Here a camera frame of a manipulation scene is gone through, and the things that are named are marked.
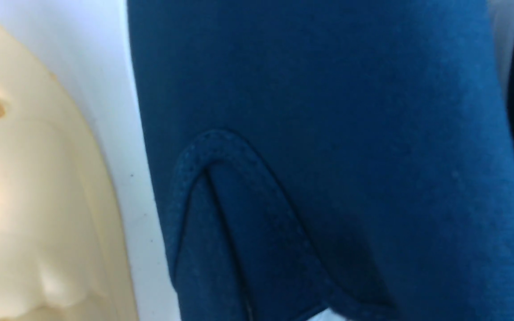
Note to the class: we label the right yellow foam slipper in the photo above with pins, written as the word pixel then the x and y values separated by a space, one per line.
pixel 62 249

